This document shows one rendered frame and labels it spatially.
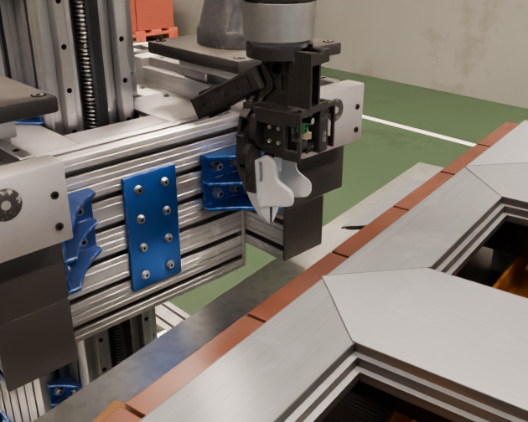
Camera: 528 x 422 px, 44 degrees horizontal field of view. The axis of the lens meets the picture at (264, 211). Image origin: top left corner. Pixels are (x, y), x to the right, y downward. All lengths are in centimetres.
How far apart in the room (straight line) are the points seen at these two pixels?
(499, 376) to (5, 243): 49
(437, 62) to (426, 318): 457
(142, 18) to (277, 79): 618
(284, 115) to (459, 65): 447
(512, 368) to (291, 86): 35
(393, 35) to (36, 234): 484
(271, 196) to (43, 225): 25
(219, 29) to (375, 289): 48
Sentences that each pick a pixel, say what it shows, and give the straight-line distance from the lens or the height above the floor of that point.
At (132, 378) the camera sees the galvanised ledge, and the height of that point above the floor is 68.
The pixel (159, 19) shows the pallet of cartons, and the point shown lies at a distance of 695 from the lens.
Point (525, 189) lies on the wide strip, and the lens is 106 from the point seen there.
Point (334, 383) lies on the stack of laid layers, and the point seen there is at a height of 83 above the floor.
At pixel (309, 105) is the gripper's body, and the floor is 105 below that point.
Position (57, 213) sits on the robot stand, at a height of 94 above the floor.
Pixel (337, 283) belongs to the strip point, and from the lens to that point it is 74.
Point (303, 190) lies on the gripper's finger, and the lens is 75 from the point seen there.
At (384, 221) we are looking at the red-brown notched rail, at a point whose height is 83.
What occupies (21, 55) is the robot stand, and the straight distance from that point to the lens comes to 103.
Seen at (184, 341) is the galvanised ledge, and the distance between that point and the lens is 94.
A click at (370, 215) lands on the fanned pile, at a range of 122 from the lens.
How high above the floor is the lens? 122
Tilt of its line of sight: 24 degrees down
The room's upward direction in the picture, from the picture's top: straight up
